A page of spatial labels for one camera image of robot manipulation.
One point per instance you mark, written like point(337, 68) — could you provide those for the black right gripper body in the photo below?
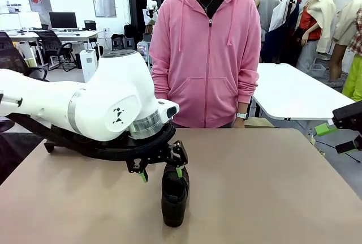
point(349, 115)

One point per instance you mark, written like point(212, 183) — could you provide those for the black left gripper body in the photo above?
point(158, 157)

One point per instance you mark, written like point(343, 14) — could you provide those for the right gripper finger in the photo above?
point(349, 146)
point(325, 129)

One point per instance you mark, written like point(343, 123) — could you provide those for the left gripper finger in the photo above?
point(179, 172)
point(144, 176)

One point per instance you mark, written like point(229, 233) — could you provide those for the black leather shoe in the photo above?
point(174, 210)

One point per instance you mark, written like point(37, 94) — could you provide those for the person's right forearm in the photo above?
point(159, 85)

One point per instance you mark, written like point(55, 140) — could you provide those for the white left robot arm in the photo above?
point(113, 85)

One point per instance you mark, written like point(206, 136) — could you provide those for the person's left forearm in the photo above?
point(244, 96)

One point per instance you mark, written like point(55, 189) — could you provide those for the black shoe stand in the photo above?
point(49, 146)

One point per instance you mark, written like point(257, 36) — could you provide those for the person's left hand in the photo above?
point(239, 123)

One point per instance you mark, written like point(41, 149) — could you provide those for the mannequin plaid shirt neon trousers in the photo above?
point(353, 82)

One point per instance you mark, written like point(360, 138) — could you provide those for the white table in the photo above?
point(297, 94)

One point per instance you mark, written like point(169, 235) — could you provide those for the grey plastic crate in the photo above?
point(317, 70)

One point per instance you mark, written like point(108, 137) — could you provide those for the brown cardboard box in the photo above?
point(260, 123)

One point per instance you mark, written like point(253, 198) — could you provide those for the white wrist watch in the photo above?
point(242, 115)

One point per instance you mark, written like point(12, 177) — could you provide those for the mannequin with bucket hat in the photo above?
point(349, 20)

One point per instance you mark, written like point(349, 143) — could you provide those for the mannequin in cream jacket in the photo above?
point(325, 9)

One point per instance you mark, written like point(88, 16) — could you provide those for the person in pink hoodie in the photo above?
point(203, 57)

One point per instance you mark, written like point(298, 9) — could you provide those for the white air purifier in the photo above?
point(89, 67)

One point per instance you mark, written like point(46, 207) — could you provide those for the small grey plastic stool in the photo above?
point(129, 43)
point(117, 44)

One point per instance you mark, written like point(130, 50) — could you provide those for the mannequin in white blue jacket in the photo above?
point(282, 14)

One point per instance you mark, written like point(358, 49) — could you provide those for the black backpack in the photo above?
point(129, 31)

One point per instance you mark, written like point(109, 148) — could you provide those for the mannequin in grey tank top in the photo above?
point(267, 9)

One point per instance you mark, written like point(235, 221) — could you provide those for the white office desk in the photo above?
point(85, 33)

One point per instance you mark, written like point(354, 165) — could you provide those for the black desktop printer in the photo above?
point(90, 25)

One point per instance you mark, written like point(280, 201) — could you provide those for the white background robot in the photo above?
point(151, 4)

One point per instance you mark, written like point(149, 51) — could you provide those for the black mesh office chair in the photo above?
point(52, 44)

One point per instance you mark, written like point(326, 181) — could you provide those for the black computer monitor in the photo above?
point(62, 20)

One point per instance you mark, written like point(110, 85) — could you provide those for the large black office chair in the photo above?
point(11, 57)

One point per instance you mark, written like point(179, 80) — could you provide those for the white monitor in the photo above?
point(29, 19)
point(10, 21)

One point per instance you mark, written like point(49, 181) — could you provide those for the grey board with red sign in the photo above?
point(39, 3)

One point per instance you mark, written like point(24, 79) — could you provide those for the silver wall panel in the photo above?
point(103, 0)

